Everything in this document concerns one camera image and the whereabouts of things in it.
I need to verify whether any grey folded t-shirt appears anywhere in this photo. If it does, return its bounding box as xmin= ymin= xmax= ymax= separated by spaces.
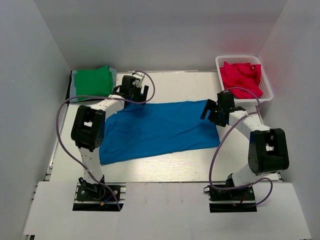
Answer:
xmin=69 ymin=67 xmax=118 ymax=104

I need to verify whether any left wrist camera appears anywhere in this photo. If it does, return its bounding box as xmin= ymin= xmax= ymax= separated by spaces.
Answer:
xmin=132 ymin=71 xmax=145 ymax=88

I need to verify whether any red t-shirt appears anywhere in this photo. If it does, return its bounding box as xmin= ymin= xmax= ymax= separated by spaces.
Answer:
xmin=219 ymin=62 xmax=263 ymax=98

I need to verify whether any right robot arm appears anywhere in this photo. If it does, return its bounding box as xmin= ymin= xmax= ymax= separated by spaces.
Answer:
xmin=200 ymin=89 xmax=290 ymax=200

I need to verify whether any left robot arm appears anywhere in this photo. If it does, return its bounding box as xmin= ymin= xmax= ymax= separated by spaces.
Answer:
xmin=71 ymin=71 xmax=149 ymax=200

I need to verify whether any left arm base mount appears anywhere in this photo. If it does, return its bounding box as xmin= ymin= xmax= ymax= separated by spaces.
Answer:
xmin=72 ymin=177 xmax=126 ymax=212

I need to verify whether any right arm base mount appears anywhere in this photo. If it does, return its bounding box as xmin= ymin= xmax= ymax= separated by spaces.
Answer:
xmin=203 ymin=185 xmax=257 ymax=213

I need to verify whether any blue t-shirt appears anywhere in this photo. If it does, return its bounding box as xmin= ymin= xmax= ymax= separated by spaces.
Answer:
xmin=99 ymin=100 xmax=220 ymax=165

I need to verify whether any green folded t-shirt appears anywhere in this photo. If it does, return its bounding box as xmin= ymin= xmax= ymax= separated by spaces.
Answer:
xmin=74 ymin=66 xmax=113 ymax=97

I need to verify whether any black folded t-shirt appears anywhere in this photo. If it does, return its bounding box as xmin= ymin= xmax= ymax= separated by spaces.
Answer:
xmin=65 ymin=70 xmax=77 ymax=99

